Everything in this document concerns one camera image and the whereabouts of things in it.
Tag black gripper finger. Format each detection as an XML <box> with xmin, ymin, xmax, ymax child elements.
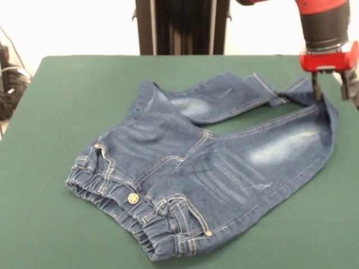
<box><xmin>340</xmin><ymin>70</ymin><xmax>352</xmax><ymax>100</ymax></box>
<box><xmin>310</xmin><ymin>71</ymin><xmax>324</xmax><ymax>101</ymax></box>

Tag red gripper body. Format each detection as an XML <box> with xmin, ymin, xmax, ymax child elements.
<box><xmin>298</xmin><ymin>40</ymin><xmax>359</xmax><ymax>73</ymax></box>

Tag blue denim jeans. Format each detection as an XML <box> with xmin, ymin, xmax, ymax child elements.
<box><xmin>65</xmin><ymin>71</ymin><xmax>340</xmax><ymax>256</ymax></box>

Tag dark green table cloth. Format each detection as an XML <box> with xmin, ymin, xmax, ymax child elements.
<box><xmin>0</xmin><ymin>54</ymin><xmax>359</xmax><ymax>269</ymax></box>

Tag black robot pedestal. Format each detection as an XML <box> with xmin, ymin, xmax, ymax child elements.
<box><xmin>131</xmin><ymin>0</ymin><xmax>233</xmax><ymax>56</ymax></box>

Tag black equipment pile with cables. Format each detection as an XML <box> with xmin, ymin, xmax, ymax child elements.
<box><xmin>0</xmin><ymin>43</ymin><xmax>32</xmax><ymax>121</ymax></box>

